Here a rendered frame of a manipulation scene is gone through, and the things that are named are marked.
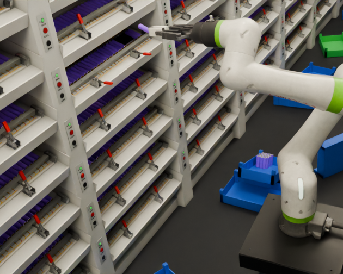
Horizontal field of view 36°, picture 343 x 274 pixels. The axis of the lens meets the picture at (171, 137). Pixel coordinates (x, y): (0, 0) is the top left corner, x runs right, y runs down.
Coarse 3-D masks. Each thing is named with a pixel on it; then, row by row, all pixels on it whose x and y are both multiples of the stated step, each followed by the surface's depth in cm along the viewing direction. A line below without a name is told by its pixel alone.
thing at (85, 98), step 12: (132, 24) 233; (144, 24) 229; (156, 36) 229; (144, 48) 223; (156, 48) 227; (132, 60) 215; (144, 60) 221; (108, 72) 206; (120, 72) 207; (132, 72) 216; (72, 96) 184; (84, 96) 193; (96, 96) 198; (84, 108) 194
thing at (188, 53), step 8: (208, 16) 287; (216, 16) 289; (224, 16) 288; (232, 16) 285; (184, 40) 265; (192, 40) 266; (176, 48) 257; (184, 48) 261; (192, 48) 263; (200, 48) 265; (208, 48) 269; (176, 56) 256; (184, 56) 257; (192, 56) 256; (200, 56) 264; (184, 64) 252; (192, 64) 258; (184, 72) 253
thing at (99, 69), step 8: (136, 40) 222; (144, 40) 226; (128, 48) 217; (120, 56) 213; (128, 56) 215; (104, 64) 206; (96, 72) 201; (80, 80) 195; (88, 80) 199; (72, 88) 191
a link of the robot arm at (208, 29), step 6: (210, 18) 177; (204, 24) 177; (210, 24) 176; (216, 24) 174; (204, 30) 176; (210, 30) 175; (204, 36) 176; (210, 36) 175; (204, 42) 178; (210, 42) 177
